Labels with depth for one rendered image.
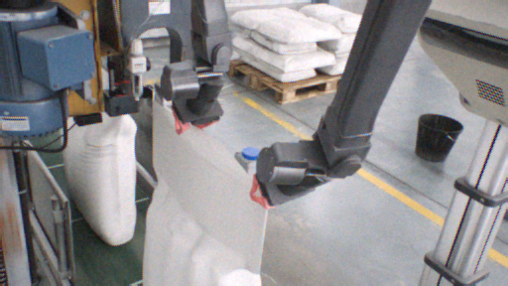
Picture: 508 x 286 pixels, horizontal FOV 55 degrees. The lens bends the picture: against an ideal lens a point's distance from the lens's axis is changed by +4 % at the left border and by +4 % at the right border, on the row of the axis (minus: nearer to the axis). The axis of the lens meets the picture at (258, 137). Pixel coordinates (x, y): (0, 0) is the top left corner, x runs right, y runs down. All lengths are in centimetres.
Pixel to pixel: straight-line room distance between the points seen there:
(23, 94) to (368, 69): 65
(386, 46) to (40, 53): 58
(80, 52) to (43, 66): 7
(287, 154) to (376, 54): 23
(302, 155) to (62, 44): 46
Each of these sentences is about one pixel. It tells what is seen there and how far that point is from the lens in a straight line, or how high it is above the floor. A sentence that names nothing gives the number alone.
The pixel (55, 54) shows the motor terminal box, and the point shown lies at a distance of 90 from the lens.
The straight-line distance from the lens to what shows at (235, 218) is 101.
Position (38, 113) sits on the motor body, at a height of 115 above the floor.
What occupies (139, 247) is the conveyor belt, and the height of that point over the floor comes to 38.
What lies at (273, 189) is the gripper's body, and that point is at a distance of 82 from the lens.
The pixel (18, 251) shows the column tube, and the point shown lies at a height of 63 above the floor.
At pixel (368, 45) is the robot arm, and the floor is 142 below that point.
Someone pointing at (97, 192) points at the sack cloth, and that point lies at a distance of 172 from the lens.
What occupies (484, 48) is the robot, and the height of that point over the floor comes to 133.
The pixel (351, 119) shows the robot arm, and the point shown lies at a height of 130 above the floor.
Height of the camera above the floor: 156
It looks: 27 degrees down
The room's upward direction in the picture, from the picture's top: 6 degrees clockwise
